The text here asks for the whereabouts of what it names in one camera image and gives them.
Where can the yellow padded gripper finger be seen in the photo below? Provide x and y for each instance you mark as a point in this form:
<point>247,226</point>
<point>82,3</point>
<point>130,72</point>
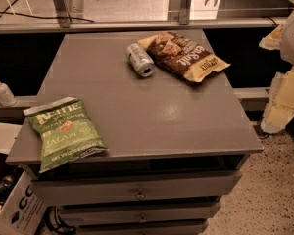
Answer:
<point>272,40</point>
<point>279,110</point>

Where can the silver 7up can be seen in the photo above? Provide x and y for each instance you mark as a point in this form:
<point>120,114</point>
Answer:
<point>141,62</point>

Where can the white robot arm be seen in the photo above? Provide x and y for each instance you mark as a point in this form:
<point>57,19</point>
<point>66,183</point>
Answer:
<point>287,40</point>

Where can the brown sea salt chip bag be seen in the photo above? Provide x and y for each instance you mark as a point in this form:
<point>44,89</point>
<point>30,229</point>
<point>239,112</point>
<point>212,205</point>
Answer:
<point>182,56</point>

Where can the grey drawer cabinet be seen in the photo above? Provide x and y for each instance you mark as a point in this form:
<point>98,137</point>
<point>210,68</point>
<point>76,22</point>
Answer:
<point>174,149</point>

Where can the green jalapeno chip bag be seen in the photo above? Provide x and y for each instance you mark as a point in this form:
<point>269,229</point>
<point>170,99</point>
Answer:
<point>66,131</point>

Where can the hand sanitizer pump bottle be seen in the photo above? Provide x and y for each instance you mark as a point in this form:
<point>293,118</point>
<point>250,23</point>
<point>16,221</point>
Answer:
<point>7,98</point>

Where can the white cardboard box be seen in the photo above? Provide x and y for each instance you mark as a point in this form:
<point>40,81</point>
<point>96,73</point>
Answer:
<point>20,209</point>

